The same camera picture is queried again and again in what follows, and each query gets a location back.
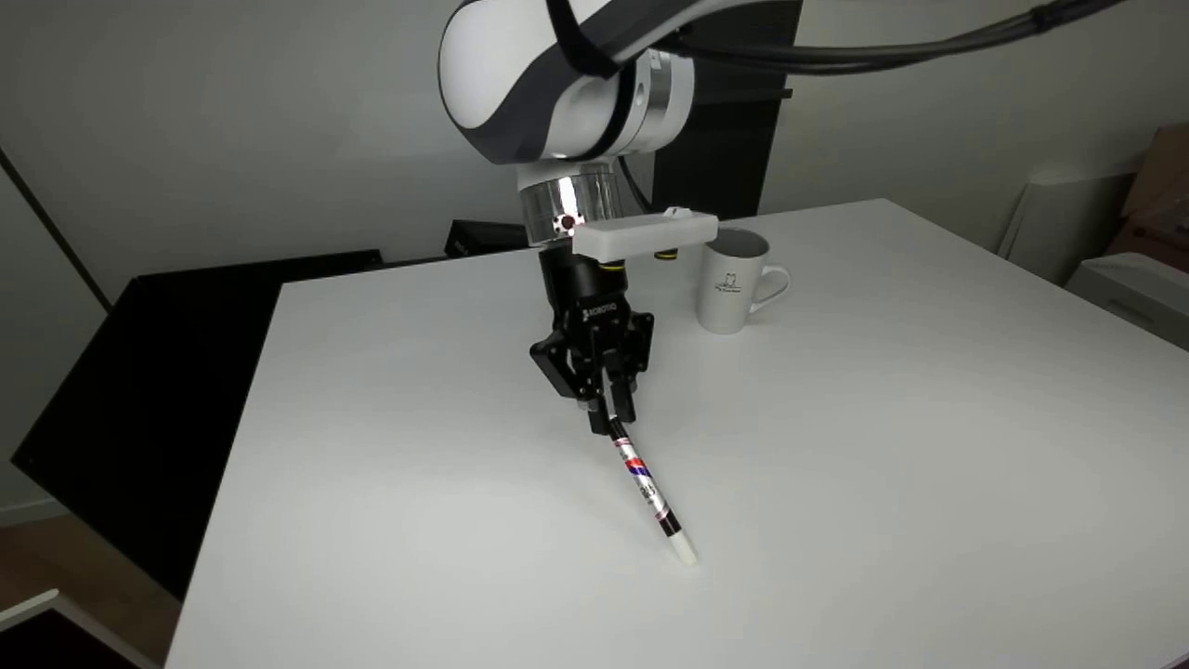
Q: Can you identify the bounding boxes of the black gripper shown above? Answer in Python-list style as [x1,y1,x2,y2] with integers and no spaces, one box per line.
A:
[527,241,656,434]

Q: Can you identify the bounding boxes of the red white marker pen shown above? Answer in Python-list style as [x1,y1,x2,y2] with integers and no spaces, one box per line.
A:
[588,405,702,567]

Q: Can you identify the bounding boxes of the white ceramic mug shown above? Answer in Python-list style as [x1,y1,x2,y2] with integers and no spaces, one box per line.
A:
[695,224,794,336]

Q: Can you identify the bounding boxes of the small black box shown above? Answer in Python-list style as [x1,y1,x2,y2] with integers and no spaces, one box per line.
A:
[443,216,536,261]

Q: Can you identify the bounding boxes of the black low side panel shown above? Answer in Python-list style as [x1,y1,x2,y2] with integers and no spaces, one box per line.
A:
[11,245,386,600]

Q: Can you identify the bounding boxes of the light grey cabinet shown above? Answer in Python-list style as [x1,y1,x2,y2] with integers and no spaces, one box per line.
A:
[996,164,1146,284]

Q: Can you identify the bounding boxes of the thin black rod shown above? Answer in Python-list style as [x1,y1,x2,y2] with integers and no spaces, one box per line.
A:
[0,144,118,313]

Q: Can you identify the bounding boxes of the brown cardboard box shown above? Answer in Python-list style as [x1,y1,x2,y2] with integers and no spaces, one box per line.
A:
[1107,120,1189,271]

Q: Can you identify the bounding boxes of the dark board with white rim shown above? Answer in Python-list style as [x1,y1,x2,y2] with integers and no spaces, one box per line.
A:
[0,582,162,669]

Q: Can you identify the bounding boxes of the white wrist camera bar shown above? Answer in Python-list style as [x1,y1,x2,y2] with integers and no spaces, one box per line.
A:
[576,203,726,267]

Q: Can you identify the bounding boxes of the dark wall pillar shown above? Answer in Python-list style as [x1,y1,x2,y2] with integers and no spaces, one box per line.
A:
[649,0,810,224]

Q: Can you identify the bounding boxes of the black camera cable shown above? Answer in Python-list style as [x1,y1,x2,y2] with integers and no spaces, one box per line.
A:
[643,0,1128,79]

